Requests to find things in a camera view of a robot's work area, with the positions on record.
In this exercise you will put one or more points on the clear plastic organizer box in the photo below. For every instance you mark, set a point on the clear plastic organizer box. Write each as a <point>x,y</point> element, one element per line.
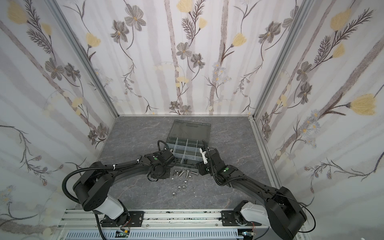
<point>185,140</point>

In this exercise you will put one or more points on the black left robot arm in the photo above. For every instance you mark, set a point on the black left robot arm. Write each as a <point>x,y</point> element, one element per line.
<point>90,186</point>

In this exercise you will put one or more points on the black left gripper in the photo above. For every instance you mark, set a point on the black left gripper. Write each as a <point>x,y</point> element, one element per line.
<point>169,157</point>

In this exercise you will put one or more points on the white slotted cable duct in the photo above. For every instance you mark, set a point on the white slotted cable duct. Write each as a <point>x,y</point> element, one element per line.
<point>207,234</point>

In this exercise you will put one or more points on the silver bolt pile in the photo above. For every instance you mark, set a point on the silver bolt pile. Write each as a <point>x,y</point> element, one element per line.
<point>186,173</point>

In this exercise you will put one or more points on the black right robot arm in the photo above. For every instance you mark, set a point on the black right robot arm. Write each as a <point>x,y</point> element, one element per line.
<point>285,214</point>

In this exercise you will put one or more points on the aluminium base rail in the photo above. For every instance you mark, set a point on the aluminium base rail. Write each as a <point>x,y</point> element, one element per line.
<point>80,225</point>

